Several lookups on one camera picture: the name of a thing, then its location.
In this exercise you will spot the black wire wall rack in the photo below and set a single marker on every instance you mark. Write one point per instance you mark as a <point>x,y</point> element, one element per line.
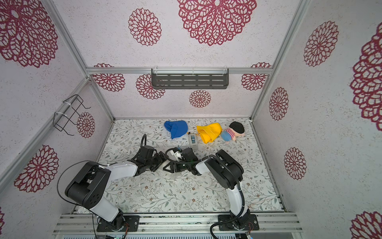
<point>62,119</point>

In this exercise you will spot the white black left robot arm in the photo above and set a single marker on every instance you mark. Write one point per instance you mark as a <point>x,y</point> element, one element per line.
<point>88,186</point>

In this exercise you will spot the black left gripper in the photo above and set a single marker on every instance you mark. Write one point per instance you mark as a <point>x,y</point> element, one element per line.
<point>161,160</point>

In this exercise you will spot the grey metal wall shelf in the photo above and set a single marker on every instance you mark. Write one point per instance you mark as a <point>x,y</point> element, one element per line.
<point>189,80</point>

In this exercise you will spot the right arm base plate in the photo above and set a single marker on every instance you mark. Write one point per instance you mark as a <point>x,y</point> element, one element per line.
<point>237,223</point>

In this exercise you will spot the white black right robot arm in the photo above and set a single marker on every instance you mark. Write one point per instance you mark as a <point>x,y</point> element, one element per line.
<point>223,167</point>

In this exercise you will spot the blue cloth hat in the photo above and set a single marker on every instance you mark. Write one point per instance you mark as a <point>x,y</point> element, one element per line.
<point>176,128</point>

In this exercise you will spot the yellow cloth raincoat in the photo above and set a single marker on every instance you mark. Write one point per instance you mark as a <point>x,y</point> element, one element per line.
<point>210,132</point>

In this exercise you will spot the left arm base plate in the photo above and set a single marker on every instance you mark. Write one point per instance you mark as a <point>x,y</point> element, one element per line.
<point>119,224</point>

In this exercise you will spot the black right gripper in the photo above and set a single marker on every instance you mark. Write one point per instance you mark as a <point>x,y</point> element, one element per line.
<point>177,164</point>

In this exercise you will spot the grey tape dispenser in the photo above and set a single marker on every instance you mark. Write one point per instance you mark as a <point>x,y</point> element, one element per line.
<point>193,141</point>

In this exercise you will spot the aluminium front rail frame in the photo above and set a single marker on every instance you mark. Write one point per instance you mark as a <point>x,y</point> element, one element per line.
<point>178,223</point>

